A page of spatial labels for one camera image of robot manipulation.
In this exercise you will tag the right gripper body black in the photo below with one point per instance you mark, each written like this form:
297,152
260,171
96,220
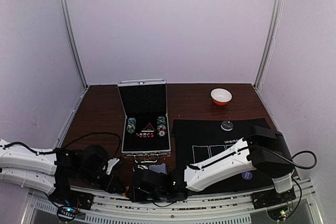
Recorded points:
135,187

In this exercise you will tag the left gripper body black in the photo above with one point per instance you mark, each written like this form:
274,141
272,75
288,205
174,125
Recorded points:
108,185

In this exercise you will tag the blue playing card deck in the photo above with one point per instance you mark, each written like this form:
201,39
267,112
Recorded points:
159,168

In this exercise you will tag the clear acrylic dealer button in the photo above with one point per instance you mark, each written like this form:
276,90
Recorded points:
227,125

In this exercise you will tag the purple small blind button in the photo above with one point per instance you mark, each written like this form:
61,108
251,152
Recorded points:
247,175

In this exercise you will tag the orange big blind button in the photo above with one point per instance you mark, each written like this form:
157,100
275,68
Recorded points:
126,194

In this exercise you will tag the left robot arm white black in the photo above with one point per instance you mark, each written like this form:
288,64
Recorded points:
49,170

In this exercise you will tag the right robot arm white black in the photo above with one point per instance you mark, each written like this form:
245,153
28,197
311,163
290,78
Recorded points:
260,149

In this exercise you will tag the red dice row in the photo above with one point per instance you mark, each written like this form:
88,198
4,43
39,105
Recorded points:
145,135

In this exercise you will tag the left round circuit board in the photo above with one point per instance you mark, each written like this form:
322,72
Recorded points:
67,212

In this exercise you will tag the round circuit board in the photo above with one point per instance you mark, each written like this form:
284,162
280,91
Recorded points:
280,214
67,212

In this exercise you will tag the aluminium poker case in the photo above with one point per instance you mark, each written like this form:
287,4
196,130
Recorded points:
144,100

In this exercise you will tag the black triangular all-in button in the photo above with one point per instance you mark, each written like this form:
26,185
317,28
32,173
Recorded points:
149,128

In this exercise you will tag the left chip stack in case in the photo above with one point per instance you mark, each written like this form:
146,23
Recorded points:
131,125

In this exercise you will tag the chip stack in case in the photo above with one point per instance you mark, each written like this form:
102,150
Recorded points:
161,126
131,125

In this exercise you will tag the black poker mat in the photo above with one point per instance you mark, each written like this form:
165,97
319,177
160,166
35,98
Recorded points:
197,141

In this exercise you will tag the right chip stack in case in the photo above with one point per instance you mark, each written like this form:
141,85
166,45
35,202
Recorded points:
161,126

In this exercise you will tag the orange white bowl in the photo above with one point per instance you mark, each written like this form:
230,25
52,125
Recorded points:
221,97

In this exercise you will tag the right round circuit board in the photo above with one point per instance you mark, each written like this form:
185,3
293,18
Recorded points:
280,214

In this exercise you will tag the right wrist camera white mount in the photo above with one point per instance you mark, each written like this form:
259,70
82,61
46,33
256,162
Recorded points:
142,167

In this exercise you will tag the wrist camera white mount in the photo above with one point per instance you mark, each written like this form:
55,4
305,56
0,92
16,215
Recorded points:
113,163
142,167

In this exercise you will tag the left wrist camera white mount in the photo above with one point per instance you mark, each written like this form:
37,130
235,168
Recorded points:
113,163

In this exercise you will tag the front aluminium rail base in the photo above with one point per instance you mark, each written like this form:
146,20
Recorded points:
212,208

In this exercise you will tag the left aluminium frame post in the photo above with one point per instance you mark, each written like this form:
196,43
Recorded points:
72,43

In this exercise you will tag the aluminium frame post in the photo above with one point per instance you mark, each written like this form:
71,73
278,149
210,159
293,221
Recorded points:
270,40
72,43

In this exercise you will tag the right aluminium frame post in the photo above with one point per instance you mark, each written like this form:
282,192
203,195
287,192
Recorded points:
270,40

